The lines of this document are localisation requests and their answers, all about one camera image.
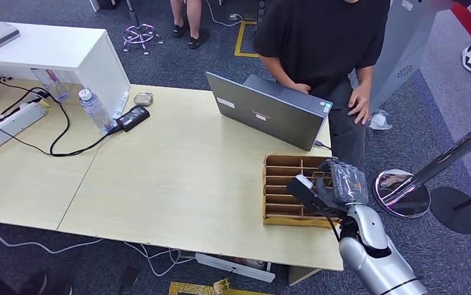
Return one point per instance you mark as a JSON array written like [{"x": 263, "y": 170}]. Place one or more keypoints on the person's left hand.
[{"x": 359, "y": 104}]

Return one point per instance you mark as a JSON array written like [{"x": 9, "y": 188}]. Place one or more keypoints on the standing person's legs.
[{"x": 192, "y": 20}]

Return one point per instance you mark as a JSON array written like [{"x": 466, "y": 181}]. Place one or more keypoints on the person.
[{"x": 321, "y": 36}]

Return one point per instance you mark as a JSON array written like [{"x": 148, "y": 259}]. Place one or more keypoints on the person's left forearm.
[{"x": 364, "y": 76}]

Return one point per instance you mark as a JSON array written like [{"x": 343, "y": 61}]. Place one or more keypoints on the grey laptop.
[{"x": 268, "y": 114}]

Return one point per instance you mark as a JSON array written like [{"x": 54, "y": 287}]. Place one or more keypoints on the wooden card organizer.
[{"x": 284, "y": 191}]

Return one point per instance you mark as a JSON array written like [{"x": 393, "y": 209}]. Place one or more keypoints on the small grey pouch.
[{"x": 142, "y": 99}]

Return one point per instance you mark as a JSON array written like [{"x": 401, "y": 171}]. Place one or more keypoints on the chrome stanchion post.
[{"x": 435, "y": 165}]

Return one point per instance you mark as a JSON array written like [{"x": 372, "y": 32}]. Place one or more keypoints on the chair star base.
[{"x": 139, "y": 36}]

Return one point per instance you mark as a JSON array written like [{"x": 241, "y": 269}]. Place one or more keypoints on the person's right hand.
[{"x": 301, "y": 87}]

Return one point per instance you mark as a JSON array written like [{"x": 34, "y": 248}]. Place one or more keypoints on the grey gate panel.
[{"x": 402, "y": 40}]

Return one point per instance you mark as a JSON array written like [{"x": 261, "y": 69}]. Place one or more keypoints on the yellow floor tape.
[{"x": 239, "y": 42}]

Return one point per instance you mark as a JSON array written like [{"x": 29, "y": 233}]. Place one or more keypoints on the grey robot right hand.
[{"x": 345, "y": 185}]

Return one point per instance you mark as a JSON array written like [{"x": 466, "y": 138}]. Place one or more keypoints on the white power strip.
[{"x": 9, "y": 128}]

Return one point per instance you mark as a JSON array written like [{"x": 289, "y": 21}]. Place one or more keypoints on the person's right forearm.
[{"x": 276, "y": 71}]

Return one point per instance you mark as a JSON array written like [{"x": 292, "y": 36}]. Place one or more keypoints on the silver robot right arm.
[{"x": 376, "y": 256}]

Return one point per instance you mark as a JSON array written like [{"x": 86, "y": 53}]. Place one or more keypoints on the black power adapter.
[{"x": 133, "y": 118}]

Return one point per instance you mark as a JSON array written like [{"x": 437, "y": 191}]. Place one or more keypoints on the clear water bottle white cap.
[{"x": 95, "y": 112}]

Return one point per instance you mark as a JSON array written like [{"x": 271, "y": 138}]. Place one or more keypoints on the yellow floor object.
[{"x": 203, "y": 289}]

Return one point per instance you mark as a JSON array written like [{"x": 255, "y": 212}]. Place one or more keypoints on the yellow green card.
[{"x": 320, "y": 175}]

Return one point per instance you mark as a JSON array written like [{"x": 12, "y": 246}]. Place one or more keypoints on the clear bottle with label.
[{"x": 52, "y": 85}]

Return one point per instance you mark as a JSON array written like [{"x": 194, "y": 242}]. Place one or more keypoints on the white cabinet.
[{"x": 56, "y": 53}]

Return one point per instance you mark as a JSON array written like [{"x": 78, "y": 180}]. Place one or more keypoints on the black stanchion base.
[{"x": 455, "y": 213}]

